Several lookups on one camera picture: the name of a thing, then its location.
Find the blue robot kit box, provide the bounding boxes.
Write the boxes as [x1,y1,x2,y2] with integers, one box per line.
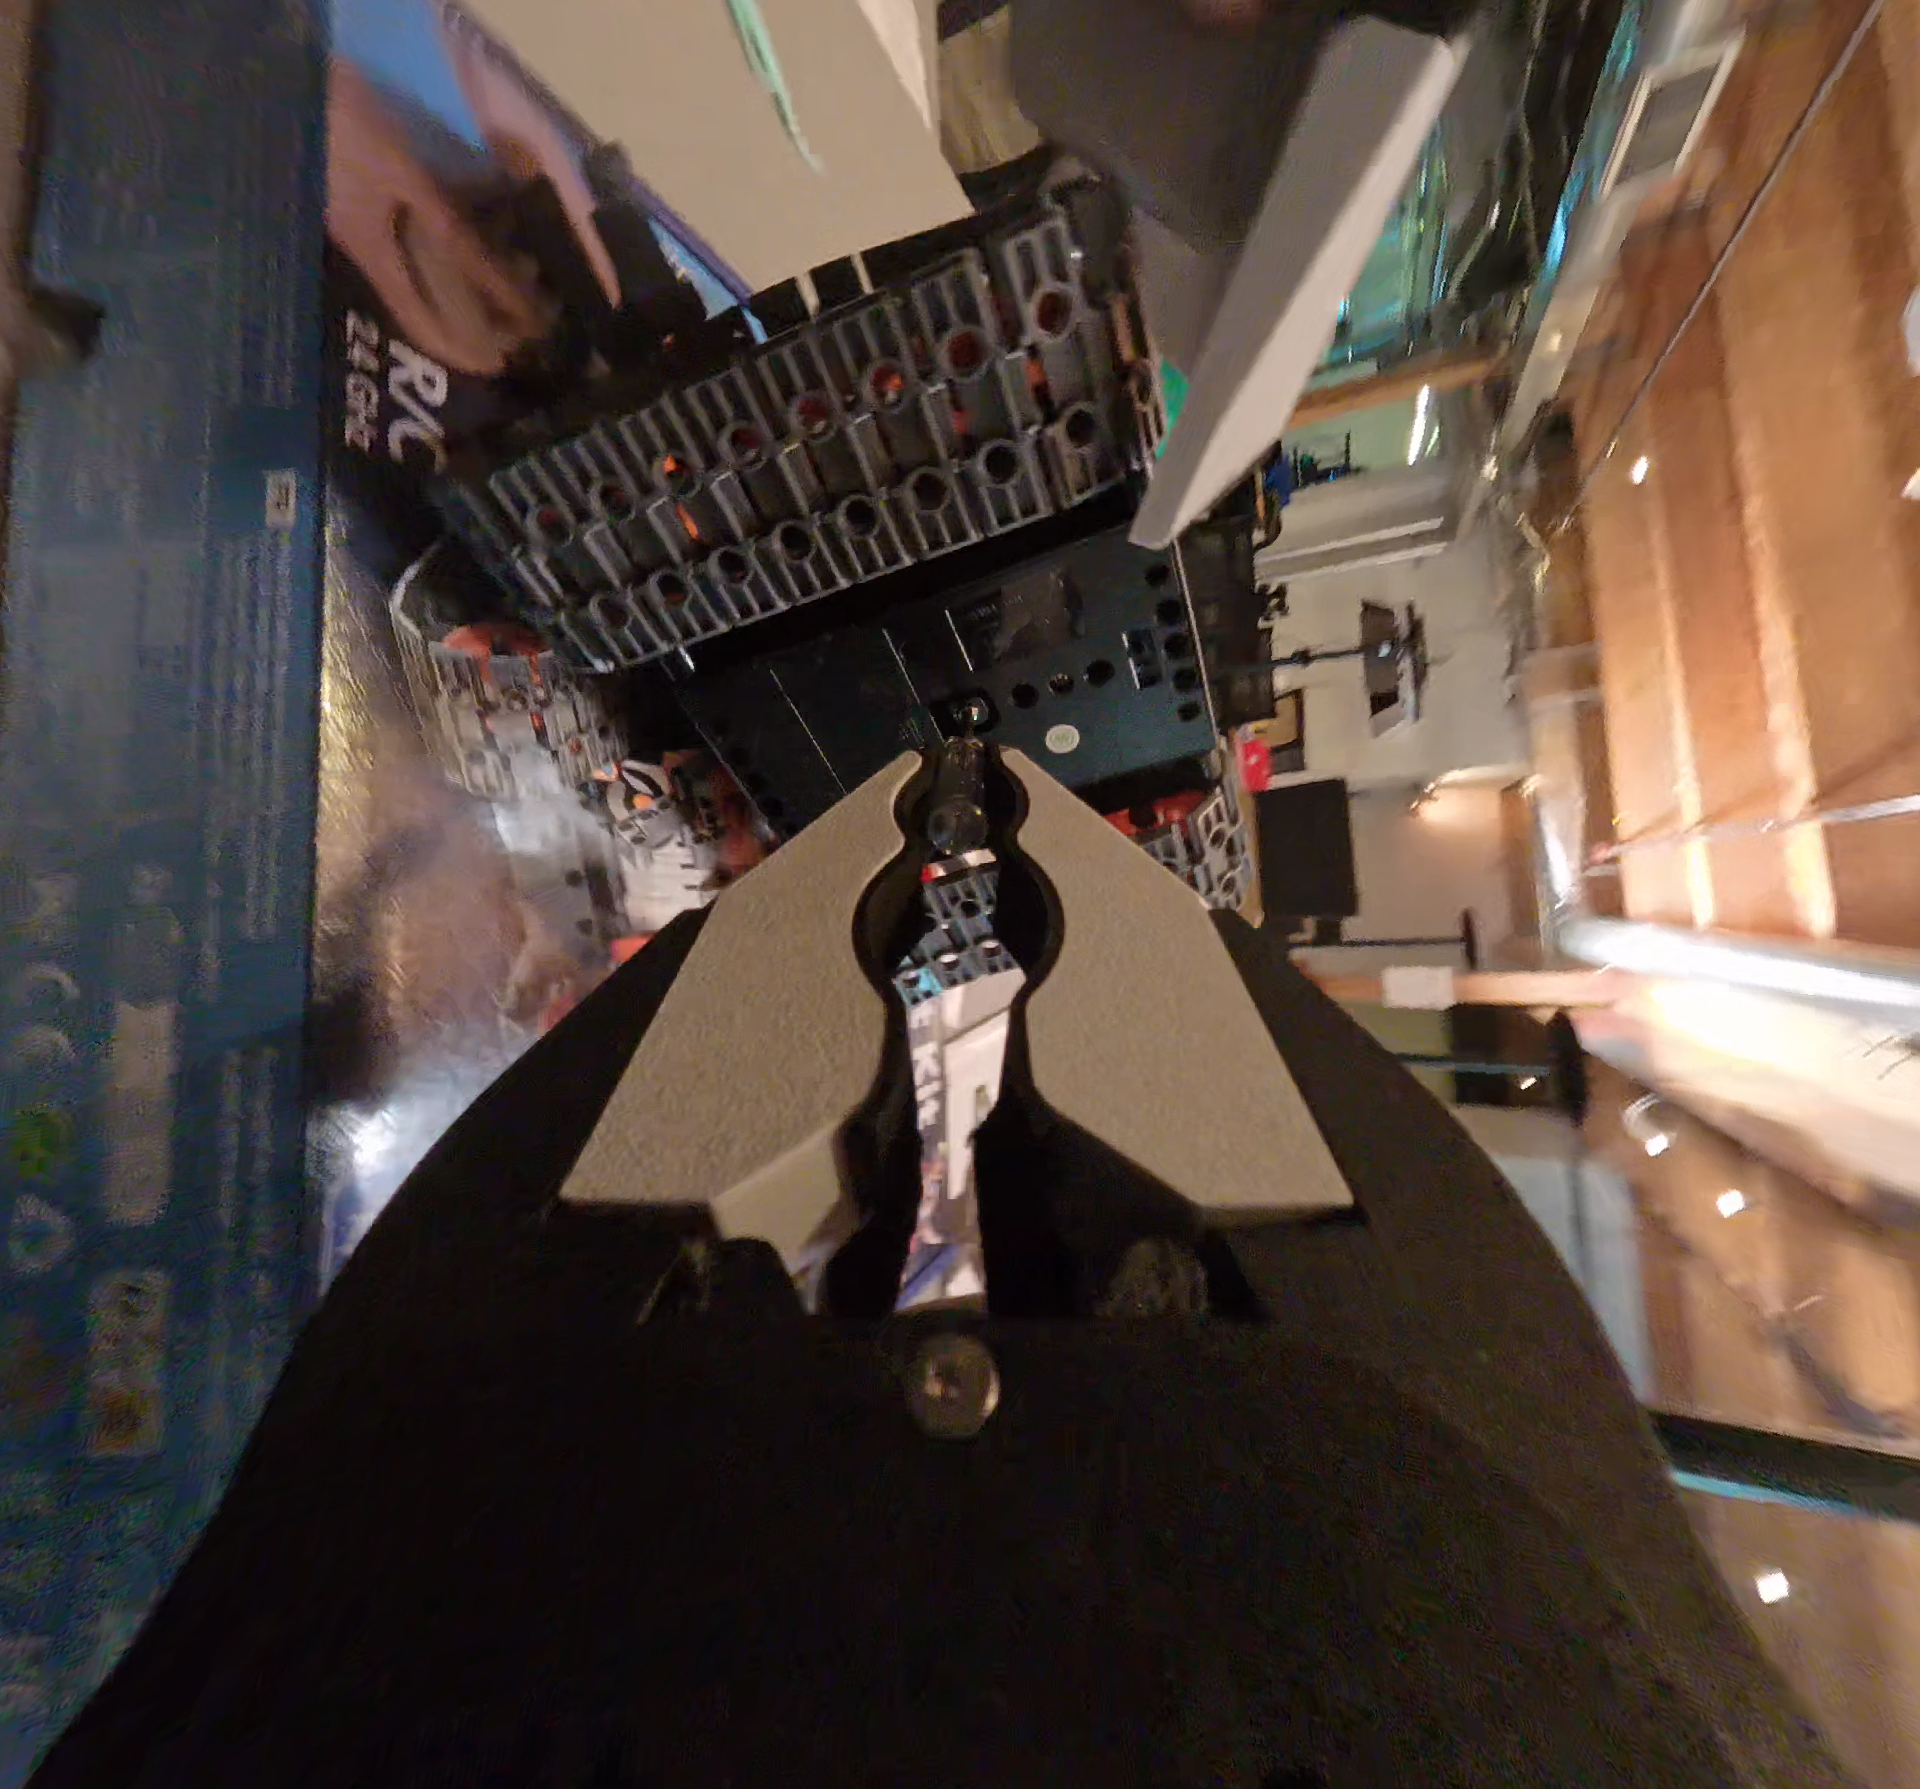
[0,0,750,1789]

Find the teal tweezers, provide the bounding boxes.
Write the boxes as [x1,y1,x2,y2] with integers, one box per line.
[677,0,817,172]

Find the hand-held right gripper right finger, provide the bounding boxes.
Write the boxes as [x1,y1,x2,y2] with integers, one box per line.
[1009,745,1350,1257]

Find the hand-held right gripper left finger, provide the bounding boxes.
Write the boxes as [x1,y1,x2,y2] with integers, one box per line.
[563,745,917,1257]

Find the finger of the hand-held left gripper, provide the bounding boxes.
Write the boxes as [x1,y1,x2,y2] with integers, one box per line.
[1126,19,1472,555]

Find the small clear-handled screwdriver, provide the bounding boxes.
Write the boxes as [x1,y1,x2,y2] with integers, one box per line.
[917,740,996,891]

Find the tracked building-block toy robot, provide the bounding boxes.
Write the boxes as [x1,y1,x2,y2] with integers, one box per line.
[392,168,1290,1072]

